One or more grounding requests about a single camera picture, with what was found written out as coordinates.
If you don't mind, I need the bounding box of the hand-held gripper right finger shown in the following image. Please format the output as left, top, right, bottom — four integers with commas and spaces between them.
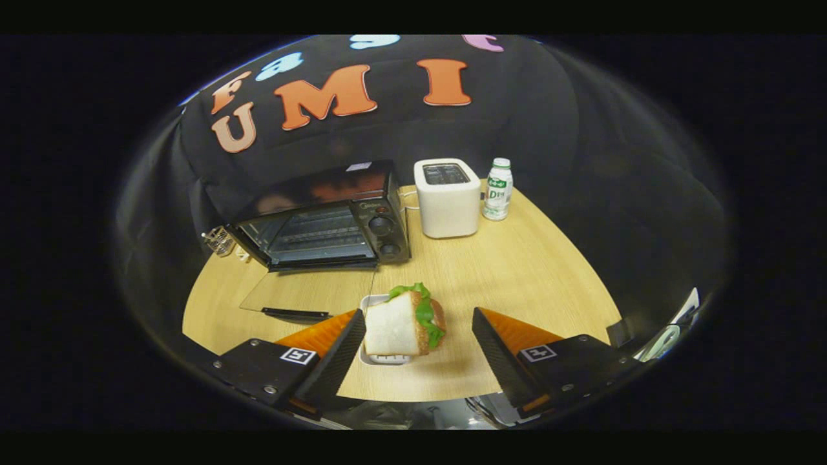
472, 307, 642, 415

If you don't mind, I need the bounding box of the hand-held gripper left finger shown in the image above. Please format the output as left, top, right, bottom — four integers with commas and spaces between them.
207, 309, 367, 420

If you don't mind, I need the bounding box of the lettuce sandwich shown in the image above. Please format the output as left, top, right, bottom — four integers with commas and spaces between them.
364, 282, 446, 357

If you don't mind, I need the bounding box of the black toaster oven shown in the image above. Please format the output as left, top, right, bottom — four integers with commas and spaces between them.
225, 160, 412, 322

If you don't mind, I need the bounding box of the white pop-up toaster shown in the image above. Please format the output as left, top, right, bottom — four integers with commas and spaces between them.
413, 158, 482, 240

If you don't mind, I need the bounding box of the white plastic tray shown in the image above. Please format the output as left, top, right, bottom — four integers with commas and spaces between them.
359, 294, 415, 366

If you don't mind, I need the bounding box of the white milk bottle green label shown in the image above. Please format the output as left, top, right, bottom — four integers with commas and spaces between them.
483, 158, 514, 222

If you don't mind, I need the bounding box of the small clear glass item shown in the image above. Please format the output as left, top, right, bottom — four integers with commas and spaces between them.
202, 226, 237, 258

